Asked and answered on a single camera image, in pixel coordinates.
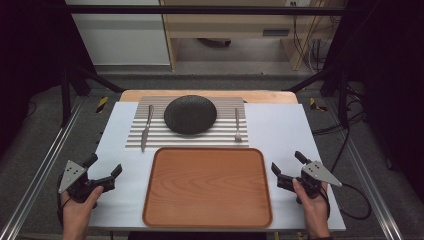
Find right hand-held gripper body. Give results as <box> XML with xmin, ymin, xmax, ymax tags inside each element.
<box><xmin>294</xmin><ymin>160</ymin><xmax>343</xmax><ymax>205</ymax></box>

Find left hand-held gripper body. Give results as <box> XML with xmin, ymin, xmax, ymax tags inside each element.
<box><xmin>58</xmin><ymin>159</ymin><xmax>102</xmax><ymax>204</ymax></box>

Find silver table knife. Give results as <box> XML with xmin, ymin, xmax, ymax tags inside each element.
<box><xmin>140</xmin><ymin>104</ymin><xmax>155</xmax><ymax>154</ymax></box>

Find silver fork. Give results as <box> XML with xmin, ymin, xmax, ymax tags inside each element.
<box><xmin>233</xmin><ymin>107</ymin><xmax>243</xmax><ymax>144</ymax></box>

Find brown wooden tray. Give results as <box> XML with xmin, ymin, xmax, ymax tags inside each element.
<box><xmin>142</xmin><ymin>146</ymin><xmax>274</xmax><ymax>230</ymax></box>

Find black textured plate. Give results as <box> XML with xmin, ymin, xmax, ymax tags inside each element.
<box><xmin>163</xmin><ymin>95</ymin><xmax>218</xmax><ymax>136</ymax></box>

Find person's right hand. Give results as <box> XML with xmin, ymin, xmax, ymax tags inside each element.
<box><xmin>292</xmin><ymin>178</ymin><xmax>332</xmax><ymax>237</ymax></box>

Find person's left hand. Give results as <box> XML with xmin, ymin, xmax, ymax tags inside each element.
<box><xmin>60</xmin><ymin>186</ymin><xmax>105</xmax><ymax>233</ymax></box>

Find white board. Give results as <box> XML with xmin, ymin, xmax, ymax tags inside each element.
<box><xmin>89</xmin><ymin>101</ymin><xmax>347</xmax><ymax>233</ymax></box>

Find yellow black floor tape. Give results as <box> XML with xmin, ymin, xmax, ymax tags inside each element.
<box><xmin>309</xmin><ymin>97</ymin><xmax>329</xmax><ymax>112</ymax></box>
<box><xmin>95</xmin><ymin>96</ymin><xmax>110</xmax><ymax>114</ymax></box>

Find black metal stand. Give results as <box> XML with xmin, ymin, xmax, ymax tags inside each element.
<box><xmin>59</xmin><ymin>64</ymin><xmax>125</xmax><ymax>128</ymax></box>
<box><xmin>282</xmin><ymin>65</ymin><xmax>352</xmax><ymax>130</ymax></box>

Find grey striped placemat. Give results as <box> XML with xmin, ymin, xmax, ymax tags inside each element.
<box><xmin>125</xmin><ymin>96</ymin><xmax>250</xmax><ymax>150</ymax></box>

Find black curtain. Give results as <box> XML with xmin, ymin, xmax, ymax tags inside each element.
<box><xmin>324</xmin><ymin>0</ymin><xmax>424</xmax><ymax>203</ymax></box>
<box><xmin>0</xmin><ymin>0</ymin><xmax>98</xmax><ymax>159</ymax></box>

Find white cabinet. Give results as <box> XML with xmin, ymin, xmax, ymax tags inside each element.
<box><xmin>64</xmin><ymin>0</ymin><xmax>171</xmax><ymax>66</ymax></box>

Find dark chair base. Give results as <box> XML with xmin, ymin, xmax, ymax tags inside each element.
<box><xmin>196</xmin><ymin>37</ymin><xmax>232</xmax><ymax>48</ymax></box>

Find light wooden desk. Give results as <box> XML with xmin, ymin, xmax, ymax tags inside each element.
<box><xmin>159</xmin><ymin>0</ymin><xmax>348</xmax><ymax>72</ymax></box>

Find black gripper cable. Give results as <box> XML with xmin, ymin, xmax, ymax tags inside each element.
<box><xmin>324</xmin><ymin>182</ymin><xmax>372</xmax><ymax>221</ymax></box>
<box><xmin>56</xmin><ymin>173</ymin><xmax>73</xmax><ymax>228</ymax></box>

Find aluminium rail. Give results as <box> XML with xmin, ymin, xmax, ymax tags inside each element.
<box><xmin>0</xmin><ymin>98</ymin><xmax>86</xmax><ymax>240</ymax></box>
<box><xmin>323</xmin><ymin>99</ymin><xmax>405</xmax><ymax>240</ymax></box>

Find black floor cables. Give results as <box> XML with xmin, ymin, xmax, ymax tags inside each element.
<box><xmin>312</xmin><ymin>83</ymin><xmax>368</xmax><ymax>174</ymax></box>

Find hanging cable bundle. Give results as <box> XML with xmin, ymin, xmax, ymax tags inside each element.
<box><xmin>291</xmin><ymin>1</ymin><xmax>334</xmax><ymax>74</ymax></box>

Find black horizontal frame bar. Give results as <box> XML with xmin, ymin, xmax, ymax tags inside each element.
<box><xmin>65</xmin><ymin>4</ymin><xmax>348</xmax><ymax>16</ymax></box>

